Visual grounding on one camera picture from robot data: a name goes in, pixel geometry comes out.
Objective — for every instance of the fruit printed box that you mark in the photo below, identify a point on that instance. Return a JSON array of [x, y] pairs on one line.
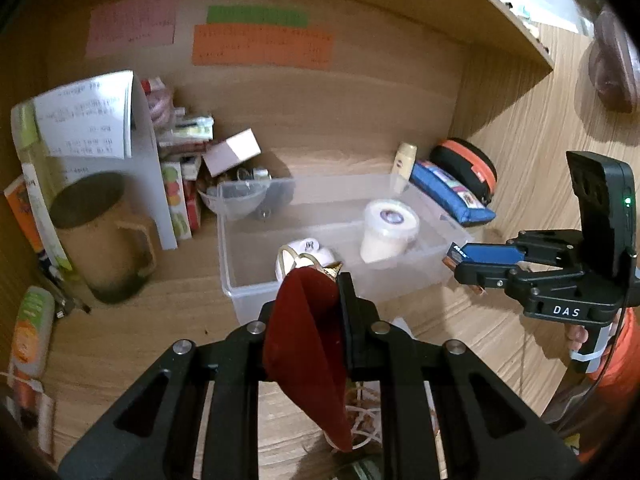
[[175, 200]]

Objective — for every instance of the orange book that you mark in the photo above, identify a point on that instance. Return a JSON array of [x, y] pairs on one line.
[[22, 210]]

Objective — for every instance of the green sticky note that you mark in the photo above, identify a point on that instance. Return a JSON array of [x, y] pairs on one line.
[[257, 15]]

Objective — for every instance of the cream squeeze tube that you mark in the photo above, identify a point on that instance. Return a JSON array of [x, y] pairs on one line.
[[404, 160]]

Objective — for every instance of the red velvet pouch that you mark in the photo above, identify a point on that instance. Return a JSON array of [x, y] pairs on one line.
[[300, 350]]

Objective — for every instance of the clear plastic storage box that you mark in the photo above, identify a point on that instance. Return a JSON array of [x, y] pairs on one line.
[[320, 240]]

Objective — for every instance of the black case with orange trim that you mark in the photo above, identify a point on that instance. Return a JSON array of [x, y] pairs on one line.
[[470, 162]]

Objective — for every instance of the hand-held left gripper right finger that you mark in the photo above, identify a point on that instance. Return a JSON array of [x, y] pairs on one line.
[[350, 320]]

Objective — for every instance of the white paper folder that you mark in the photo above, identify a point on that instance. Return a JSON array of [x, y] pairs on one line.
[[147, 180]]

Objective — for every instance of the person's right forearm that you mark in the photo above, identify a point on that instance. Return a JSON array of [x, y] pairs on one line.
[[622, 360]]

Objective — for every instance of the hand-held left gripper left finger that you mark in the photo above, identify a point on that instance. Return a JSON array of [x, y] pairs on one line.
[[240, 355]]

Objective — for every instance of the brown mug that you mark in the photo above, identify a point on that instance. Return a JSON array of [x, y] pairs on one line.
[[95, 245]]

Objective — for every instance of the pale round case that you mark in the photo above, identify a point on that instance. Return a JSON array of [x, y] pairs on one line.
[[310, 252]]

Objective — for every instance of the wooden shelf board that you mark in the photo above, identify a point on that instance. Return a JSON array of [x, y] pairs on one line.
[[505, 15]]

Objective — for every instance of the white tape roll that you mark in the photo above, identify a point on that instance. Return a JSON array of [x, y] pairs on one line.
[[387, 230]]

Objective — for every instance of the white printed receipt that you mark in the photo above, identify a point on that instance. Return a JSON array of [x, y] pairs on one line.
[[85, 120]]

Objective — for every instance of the clear glass bowl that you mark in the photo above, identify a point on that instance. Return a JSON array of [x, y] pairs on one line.
[[232, 200]]

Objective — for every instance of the wooden desktop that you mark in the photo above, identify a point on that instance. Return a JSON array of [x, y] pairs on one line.
[[175, 320]]

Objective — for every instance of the brown round hanging object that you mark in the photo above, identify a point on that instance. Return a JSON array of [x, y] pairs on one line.
[[612, 65]]

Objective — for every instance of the orange and green tube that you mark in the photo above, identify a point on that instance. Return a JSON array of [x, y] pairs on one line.
[[32, 330]]

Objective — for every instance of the small dark blue box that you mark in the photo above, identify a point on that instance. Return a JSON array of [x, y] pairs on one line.
[[456, 256]]

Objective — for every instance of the pink sticky note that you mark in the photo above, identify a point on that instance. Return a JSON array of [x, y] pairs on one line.
[[131, 27]]

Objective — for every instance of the small white cardboard box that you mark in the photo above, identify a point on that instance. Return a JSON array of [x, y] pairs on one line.
[[231, 152]]

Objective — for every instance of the orange sticky note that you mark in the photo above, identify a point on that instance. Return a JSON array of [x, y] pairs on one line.
[[262, 45]]

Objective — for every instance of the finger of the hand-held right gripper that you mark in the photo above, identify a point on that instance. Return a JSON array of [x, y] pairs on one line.
[[492, 253], [487, 276]]

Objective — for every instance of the blue zip pouch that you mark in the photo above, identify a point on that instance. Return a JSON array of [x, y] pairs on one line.
[[450, 192]]

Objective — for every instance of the person's right hand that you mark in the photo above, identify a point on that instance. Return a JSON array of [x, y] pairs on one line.
[[577, 337]]

